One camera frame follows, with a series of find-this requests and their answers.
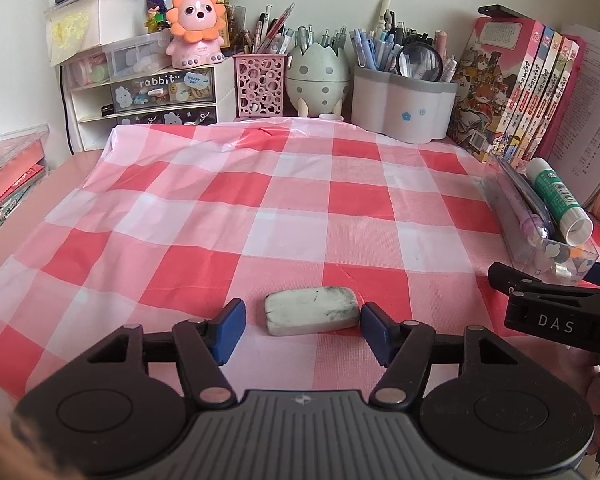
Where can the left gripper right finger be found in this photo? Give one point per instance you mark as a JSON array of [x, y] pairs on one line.
[[387, 338]]

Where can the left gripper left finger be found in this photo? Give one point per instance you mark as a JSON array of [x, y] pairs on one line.
[[215, 339]]

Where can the clear plastic organizer tray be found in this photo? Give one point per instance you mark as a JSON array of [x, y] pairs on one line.
[[573, 262]]

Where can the green white glue stick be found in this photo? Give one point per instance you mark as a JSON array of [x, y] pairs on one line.
[[573, 222]]

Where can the lilac retractable pen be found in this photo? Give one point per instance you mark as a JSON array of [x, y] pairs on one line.
[[530, 223]]

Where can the white eraser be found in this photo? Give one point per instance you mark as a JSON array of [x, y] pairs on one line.
[[310, 310]]

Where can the lilac cartoon correction pen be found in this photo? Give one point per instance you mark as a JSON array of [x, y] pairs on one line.
[[541, 255]]

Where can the person's right hand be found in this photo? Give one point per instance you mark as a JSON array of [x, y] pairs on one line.
[[581, 370]]

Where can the stack of printed papers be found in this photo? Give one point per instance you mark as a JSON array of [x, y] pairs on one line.
[[576, 152]]

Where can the pink checkered cloth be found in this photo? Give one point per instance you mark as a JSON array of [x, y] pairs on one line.
[[169, 223]]

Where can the grey white flower pen holder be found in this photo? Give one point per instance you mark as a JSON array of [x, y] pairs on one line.
[[408, 110]]

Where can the boxed comic book set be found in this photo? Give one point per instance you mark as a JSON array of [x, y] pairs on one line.
[[509, 83]]

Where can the magnifying glass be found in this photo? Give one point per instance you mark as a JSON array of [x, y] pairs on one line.
[[420, 61]]

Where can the white mini drawer unit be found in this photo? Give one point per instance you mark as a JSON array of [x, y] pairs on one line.
[[201, 96]]

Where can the pink perforated pen holder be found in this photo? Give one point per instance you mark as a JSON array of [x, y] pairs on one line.
[[260, 85]]

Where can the egg shaped pen holder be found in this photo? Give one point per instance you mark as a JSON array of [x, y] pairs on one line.
[[318, 80]]

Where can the pink books stack left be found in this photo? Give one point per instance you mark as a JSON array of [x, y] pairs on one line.
[[22, 166]]

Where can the clear storage box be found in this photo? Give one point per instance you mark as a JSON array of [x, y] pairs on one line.
[[120, 60]]

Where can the pink lion toy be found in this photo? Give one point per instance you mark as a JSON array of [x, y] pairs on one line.
[[195, 26]]

